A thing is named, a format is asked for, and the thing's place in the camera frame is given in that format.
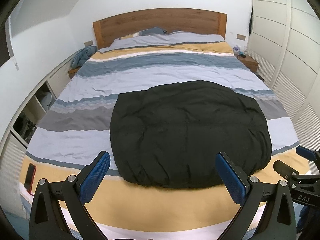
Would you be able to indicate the left wooden nightstand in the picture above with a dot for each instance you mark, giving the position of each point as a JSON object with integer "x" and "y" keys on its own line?
{"x": 72, "y": 72}

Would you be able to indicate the wall switch plate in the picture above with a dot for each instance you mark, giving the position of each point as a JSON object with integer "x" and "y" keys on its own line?
{"x": 88, "y": 43}
{"x": 241, "y": 37}

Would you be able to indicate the grey blue pillow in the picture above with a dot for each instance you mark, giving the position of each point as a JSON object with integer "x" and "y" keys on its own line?
{"x": 152, "y": 31}

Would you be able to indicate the blue crumpled cloth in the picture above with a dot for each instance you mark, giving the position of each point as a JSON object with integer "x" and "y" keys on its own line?
{"x": 82, "y": 56}

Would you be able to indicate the red phone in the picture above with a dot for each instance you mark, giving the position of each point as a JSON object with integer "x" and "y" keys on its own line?
{"x": 29, "y": 178}

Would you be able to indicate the striped duvet cover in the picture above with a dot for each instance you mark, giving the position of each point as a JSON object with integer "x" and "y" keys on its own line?
{"x": 76, "y": 129}

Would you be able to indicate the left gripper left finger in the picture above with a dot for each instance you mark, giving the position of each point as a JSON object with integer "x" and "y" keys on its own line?
{"x": 46, "y": 218}

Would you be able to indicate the wall switch plate right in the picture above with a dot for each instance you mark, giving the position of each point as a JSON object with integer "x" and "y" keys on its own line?
{"x": 241, "y": 37}

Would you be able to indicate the white low shelf unit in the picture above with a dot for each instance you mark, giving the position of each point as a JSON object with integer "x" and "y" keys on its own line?
{"x": 14, "y": 147}

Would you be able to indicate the wooden headboard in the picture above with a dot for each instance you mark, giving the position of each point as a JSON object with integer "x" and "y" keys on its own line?
{"x": 171, "y": 19}

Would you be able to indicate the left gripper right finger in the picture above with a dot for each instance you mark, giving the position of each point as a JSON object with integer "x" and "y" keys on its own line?
{"x": 278, "y": 218}

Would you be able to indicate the black puffer coat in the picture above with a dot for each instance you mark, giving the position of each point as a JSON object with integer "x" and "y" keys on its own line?
{"x": 169, "y": 135}

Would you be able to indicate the right wooden nightstand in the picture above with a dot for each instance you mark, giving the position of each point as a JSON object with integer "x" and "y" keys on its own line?
{"x": 249, "y": 62}

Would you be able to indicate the wooden nightstand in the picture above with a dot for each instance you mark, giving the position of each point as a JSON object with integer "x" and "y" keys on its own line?
{"x": 72, "y": 72}
{"x": 249, "y": 62}

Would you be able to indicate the wall switch plate left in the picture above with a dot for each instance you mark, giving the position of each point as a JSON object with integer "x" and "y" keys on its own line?
{"x": 88, "y": 43}

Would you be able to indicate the white wardrobe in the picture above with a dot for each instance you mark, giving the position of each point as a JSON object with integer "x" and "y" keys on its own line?
{"x": 285, "y": 42}

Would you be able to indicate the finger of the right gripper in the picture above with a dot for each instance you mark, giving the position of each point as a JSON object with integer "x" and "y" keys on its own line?
{"x": 306, "y": 153}
{"x": 288, "y": 172}

